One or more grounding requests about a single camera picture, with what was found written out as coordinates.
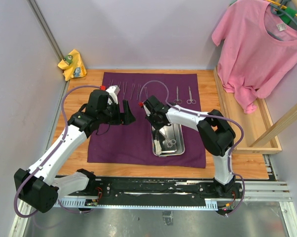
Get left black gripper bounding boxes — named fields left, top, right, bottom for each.
left=99, top=100, right=136, bottom=125

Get steel instrument tray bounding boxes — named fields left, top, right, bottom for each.
left=151, top=123, right=185, bottom=157

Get steel scissors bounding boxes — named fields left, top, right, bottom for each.
left=156, top=130, right=177, bottom=148
left=174, top=86, right=182, bottom=105
left=186, top=86, right=196, bottom=104

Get purple surgical wrap cloth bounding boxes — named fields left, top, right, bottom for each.
left=87, top=73, right=206, bottom=168

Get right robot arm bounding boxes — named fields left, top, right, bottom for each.
left=139, top=96, right=236, bottom=198

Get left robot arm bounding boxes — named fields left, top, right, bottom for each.
left=14, top=85, right=135, bottom=218

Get white gauze pad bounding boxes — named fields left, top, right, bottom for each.
left=153, top=139, right=162, bottom=156

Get yellow paper bag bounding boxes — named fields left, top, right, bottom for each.
left=58, top=49, right=87, bottom=81

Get wooden tray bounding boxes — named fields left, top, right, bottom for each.
left=214, top=69, right=282, bottom=155

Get wooden beam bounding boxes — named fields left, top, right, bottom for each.
left=250, top=103, right=297, bottom=148

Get pink t-shirt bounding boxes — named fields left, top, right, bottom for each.
left=212, top=0, right=297, bottom=114

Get grey clothes hanger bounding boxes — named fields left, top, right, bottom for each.
left=270, top=1, right=297, bottom=41

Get yellow hoop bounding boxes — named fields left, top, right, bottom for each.
left=266, top=0, right=297, bottom=32

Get green hanger clip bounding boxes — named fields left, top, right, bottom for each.
left=281, top=7, right=297, bottom=25

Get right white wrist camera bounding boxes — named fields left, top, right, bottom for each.
left=143, top=104, right=151, bottom=117

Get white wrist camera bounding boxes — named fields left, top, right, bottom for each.
left=143, top=104, right=151, bottom=117
left=106, top=85, right=120, bottom=105

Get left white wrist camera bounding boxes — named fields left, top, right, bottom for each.
left=106, top=85, right=120, bottom=105

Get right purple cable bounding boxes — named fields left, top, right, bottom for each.
left=138, top=80, right=245, bottom=218

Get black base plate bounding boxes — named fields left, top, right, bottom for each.
left=69, top=177, right=244, bottom=209

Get aluminium rail frame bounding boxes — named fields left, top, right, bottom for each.
left=13, top=176, right=297, bottom=237

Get aluminium corner post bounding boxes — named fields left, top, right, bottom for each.
left=27, top=0, right=63, bottom=61

